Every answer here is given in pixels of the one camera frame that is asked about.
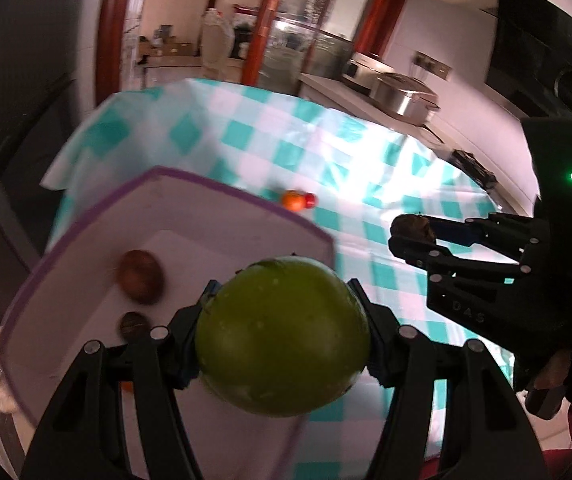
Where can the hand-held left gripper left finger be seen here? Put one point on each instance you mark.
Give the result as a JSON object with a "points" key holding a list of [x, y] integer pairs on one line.
{"points": [[180, 332]]}

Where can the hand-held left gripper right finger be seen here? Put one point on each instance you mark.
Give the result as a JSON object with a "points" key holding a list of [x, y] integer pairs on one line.
{"points": [[388, 340]]}

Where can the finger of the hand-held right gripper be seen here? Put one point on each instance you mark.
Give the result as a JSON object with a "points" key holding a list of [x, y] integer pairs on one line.
{"points": [[486, 232], [466, 265]]}

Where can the small dark fruit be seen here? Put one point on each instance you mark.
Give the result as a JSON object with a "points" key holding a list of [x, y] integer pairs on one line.
{"points": [[133, 325]]}

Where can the dark wrinkled fruit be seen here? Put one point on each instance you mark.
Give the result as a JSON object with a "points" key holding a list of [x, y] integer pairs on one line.
{"points": [[412, 229]]}

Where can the large green apple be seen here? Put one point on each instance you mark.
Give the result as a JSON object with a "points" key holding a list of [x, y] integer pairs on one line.
{"points": [[281, 335]]}

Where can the white tray with purple rim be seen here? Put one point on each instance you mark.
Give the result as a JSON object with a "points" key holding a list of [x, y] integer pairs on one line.
{"points": [[190, 215]]}

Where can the red tomato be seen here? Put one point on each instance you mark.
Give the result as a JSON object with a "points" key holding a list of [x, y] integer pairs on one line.
{"points": [[311, 201]]}

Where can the person's right hand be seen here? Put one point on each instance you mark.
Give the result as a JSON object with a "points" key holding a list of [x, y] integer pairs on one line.
{"points": [[555, 371]]}

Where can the steel pot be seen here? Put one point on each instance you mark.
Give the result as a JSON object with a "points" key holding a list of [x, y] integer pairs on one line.
{"points": [[406, 94]]}

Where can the black range hood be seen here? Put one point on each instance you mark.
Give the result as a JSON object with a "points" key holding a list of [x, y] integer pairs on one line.
{"points": [[536, 45]]}

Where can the white kitchen counter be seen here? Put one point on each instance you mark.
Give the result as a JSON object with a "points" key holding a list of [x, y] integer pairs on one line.
{"points": [[336, 97]]}

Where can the teal checkered tablecloth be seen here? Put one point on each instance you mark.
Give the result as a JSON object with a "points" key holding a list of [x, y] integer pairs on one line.
{"points": [[266, 125]]}

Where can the glass sliding door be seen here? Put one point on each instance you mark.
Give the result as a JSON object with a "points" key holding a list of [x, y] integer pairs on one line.
{"points": [[316, 30]]}

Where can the dark grey door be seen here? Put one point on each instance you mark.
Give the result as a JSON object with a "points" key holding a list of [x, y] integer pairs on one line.
{"points": [[20, 100]]}

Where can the cardboard boxes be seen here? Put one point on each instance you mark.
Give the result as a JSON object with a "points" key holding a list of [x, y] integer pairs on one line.
{"points": [[165, 46]]}

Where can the white bag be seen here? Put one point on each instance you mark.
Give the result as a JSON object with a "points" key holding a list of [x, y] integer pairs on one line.
{"points": [[215, 40]]}

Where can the wall outlet strip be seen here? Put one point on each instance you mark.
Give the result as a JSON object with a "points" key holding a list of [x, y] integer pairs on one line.
{"points": [[433, 65]]}

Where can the red wooden door frame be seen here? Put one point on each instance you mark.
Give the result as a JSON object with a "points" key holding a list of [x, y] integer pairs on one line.
{"points": [[380, 15]]}

